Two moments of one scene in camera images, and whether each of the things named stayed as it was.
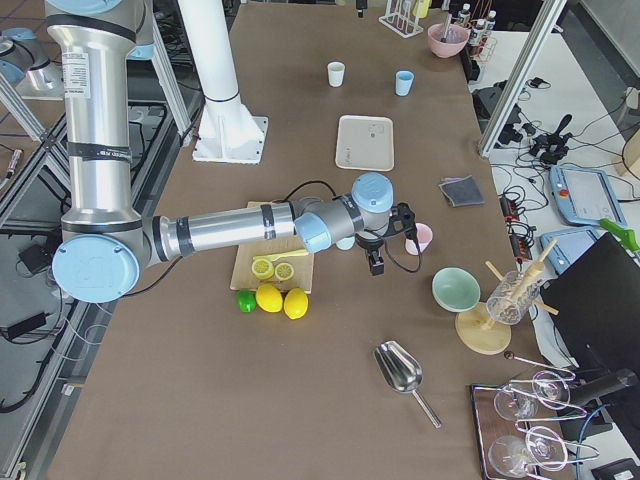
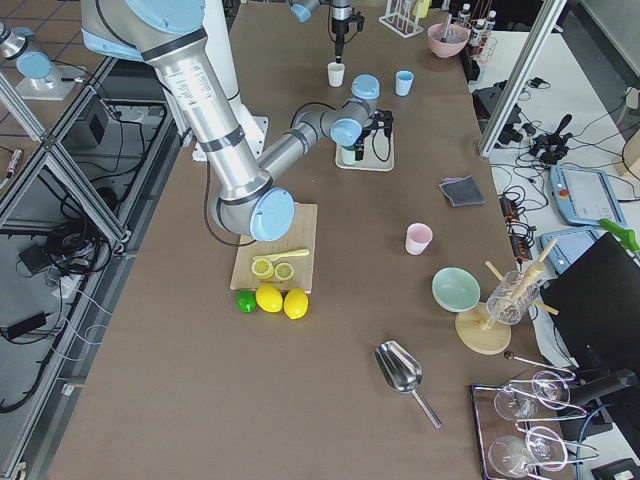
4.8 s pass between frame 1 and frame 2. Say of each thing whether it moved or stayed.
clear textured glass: stayed
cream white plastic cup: stayed
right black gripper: moved
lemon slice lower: stayed
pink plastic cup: stayed
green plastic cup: moved
